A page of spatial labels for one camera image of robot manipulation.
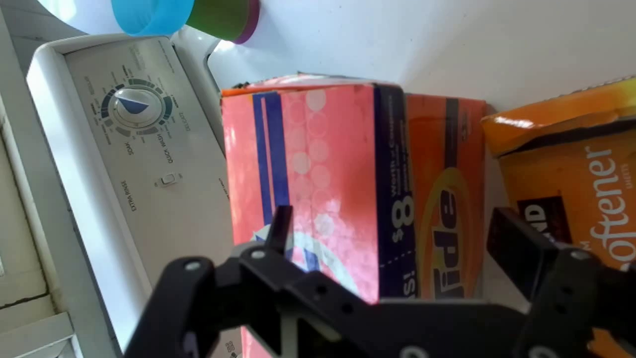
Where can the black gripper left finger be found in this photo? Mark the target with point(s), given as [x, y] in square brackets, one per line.
[192, 299]

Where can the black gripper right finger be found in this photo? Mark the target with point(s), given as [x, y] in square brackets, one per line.
[524, 251]

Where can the red Tide detergent box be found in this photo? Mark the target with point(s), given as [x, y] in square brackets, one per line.
[331, 200]

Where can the orange fabric softener box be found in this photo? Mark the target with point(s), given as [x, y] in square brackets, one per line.
[584, 172]

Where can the white washing machine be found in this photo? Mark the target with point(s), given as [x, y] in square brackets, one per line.
[152, 200]

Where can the green bottle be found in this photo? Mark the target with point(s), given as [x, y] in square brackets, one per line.
[226, 17]

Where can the blue plastic funnel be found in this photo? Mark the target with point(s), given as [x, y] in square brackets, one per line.
[152, 17]

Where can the white window frame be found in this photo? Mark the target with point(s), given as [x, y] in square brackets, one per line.
[21, 265]

